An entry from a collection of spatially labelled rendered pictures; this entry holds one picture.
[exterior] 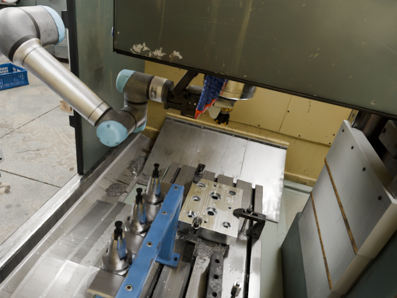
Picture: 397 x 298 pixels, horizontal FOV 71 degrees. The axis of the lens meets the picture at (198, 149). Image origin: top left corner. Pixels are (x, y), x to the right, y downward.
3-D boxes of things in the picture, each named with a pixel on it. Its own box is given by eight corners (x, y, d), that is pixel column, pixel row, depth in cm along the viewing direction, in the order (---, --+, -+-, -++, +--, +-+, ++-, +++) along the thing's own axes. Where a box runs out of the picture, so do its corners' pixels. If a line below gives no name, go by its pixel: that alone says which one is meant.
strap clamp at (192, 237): (181, 261, 100) (188, 232, 93) (190, 233, 112) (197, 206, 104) (190, 263, 100) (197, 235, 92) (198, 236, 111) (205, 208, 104)
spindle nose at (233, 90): (257, 104, 76) (271, 60, 69) (199, 93, 76) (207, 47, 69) (253, 86, 89) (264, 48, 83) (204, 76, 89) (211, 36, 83)
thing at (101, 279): (81, 290, 55) (81, 288, 54) (95, 268, 59) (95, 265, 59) (114, 301, 54) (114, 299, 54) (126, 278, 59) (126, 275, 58)
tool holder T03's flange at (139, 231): (146, 240, 68) (146, 233, 67) (121, 236, 68) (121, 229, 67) (152, 221, 74) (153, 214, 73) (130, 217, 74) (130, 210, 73)
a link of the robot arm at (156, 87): (158, 73, 89) (149, 80, 82) (172, 76, 88) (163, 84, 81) (156, 95, 93) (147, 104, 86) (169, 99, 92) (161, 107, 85)
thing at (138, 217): (145, 229, 68) (145, 209, 64) (126, 226, 68) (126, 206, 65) (149, 216, 72) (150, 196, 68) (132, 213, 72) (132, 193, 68)
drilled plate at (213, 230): (175, 229, 107) (176, 219, 105) (192, 184, 132) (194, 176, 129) (234, 246, 105) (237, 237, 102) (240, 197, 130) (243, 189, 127)
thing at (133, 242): (108, 247, 64) (108, 245, 64) (119, 230, 69) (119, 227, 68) (137, 256, 63) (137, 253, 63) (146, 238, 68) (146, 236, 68)
